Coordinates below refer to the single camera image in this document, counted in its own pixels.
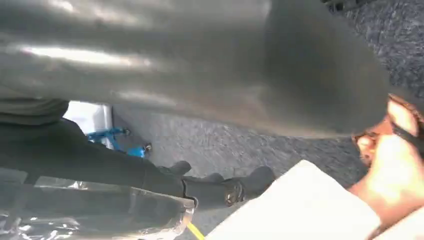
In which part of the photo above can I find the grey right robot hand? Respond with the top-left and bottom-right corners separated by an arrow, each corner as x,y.
0,0 -> 391,240

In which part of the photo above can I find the yellow floor tape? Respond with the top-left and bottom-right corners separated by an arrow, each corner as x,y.
186,221 -> 207,240

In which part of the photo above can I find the clear plastic wrap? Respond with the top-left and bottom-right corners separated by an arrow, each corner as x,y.
0,175 -> 197,240

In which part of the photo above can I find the person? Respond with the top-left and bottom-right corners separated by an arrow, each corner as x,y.
205,92 -> 424,240

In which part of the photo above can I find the blue metal bracket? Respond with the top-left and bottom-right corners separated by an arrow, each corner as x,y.
86,127 -> 153,159

